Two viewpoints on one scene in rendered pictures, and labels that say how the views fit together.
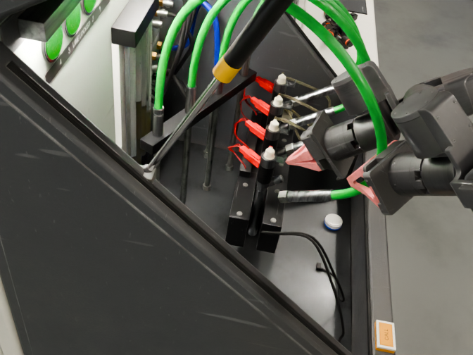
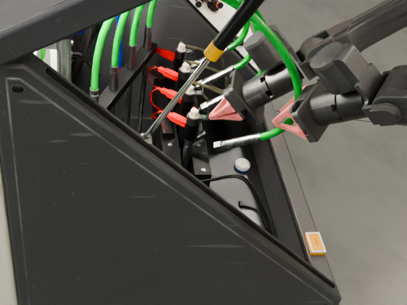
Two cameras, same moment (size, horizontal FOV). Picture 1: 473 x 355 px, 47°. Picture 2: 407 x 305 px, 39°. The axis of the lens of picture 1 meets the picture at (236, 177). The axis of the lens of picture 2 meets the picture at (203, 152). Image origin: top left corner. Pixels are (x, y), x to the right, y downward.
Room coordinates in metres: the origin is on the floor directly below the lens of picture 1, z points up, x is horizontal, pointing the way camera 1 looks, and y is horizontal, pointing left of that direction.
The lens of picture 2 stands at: (-0.17, 0.19, 1.84)
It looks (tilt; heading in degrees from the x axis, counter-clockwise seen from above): 42 degrees down; 343
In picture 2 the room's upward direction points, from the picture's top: 11 degrees clockwise
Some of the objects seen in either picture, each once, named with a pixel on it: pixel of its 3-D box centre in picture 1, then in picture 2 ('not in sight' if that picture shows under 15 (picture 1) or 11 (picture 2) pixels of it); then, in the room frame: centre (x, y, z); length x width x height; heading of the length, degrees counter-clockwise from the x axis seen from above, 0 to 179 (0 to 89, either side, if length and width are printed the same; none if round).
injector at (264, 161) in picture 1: (265, 198); (192, 152); (0.72, -0.06, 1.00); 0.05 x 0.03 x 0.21; 88
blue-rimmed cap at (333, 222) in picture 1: (333, 221); (242, 164); (0.84, -0.23, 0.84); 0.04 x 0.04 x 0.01
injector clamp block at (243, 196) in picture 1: (260, 187); (177, 145); (0.84, -0.05, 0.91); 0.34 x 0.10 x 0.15; 178
